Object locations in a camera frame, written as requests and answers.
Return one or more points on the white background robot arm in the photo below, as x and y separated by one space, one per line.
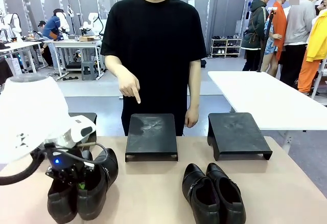
10 27
93 24
64 24

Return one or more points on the person's right hand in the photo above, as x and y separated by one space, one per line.
129 87

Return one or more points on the cardboard box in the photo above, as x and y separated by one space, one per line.
87 39

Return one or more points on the mannequin in dark hoodie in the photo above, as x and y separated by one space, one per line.
255 27

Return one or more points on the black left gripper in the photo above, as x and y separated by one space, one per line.
64 162

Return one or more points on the person's right forearm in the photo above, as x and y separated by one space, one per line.
116 66

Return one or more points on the person's left hand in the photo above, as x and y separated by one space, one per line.
191 117

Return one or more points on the mannequin in orange shirt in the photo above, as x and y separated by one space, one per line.
277 24

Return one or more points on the white shoe rack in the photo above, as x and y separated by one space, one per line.
226 47

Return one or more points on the white side table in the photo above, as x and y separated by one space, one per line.
265 98

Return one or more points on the person in blue jacket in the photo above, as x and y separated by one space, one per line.
52 29

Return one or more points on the black leather ankle shoe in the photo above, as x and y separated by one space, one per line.
61 203
99 190
230 198
199 198

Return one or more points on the mannequin in yellow jacket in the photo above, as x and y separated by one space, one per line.
315 45

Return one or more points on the black metal shoe stand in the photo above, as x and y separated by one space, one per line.
236 134
152 137
89 117

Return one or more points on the person's left forearm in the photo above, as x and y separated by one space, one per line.
194 86

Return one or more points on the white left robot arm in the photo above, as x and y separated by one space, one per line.
30 111

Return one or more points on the grey plastic stool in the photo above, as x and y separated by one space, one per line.
89 70

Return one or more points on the person in black cap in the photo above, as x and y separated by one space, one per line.
44 45

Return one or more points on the white background work table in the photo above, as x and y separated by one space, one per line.
74 45
18 47

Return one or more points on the person's black t-shirt torso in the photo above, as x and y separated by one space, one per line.
153 55

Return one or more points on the person in grey sweatshirt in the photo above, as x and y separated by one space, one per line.
299 29

